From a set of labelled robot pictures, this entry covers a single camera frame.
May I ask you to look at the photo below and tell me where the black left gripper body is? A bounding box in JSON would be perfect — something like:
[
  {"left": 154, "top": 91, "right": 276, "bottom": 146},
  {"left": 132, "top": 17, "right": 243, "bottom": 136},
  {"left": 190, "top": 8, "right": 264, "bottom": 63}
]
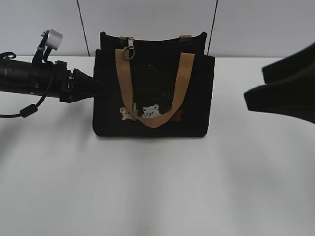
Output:
[{"left": 59, "top": 61, "right": 103, "bottom": 103}]

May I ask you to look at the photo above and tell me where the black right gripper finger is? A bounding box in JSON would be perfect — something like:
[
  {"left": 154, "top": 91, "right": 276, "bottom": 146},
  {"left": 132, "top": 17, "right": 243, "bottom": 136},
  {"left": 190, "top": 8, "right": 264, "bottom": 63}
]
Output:
[
  {"left": 262, "top": 43, "right": 315, "bottom": 83},
  {"left": 244, "top": 75, "right": 315, "bottom": 123}
]

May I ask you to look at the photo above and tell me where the silver zipper pull with ring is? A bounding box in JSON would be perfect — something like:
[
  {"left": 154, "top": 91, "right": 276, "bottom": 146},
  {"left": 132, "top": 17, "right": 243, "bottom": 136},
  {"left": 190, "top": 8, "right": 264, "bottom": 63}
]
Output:
[{"left": 123, "top": 37, "right": 135, "bottom": 61}]

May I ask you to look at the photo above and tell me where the black canvas tote bag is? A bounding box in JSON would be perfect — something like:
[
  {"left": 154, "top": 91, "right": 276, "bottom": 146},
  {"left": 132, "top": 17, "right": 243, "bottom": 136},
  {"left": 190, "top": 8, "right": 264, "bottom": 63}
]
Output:
[{"left": 93, "top": 32, "right": 215, "bottom": 137}]

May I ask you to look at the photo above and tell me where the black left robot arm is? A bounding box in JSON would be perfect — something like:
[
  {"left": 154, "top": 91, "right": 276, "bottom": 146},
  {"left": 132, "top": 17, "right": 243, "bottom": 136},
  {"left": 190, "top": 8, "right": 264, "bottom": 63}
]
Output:
[{"left": 0, "top": 52, "right": 105, "bottom": 103}]

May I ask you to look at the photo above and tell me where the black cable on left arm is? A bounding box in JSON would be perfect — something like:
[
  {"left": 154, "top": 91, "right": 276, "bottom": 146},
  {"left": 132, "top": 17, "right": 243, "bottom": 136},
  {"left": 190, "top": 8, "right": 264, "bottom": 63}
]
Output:
[{"left": 0, "top": 48, "right": 54, "bottom": 118}]

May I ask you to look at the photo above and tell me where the silver wrist camera on left arm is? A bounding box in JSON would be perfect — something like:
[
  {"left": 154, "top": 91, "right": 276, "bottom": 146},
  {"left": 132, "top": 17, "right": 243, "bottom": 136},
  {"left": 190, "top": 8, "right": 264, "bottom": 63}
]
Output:
[{"left": 38, "top": 29, "right": 63, "bottom": 51}]

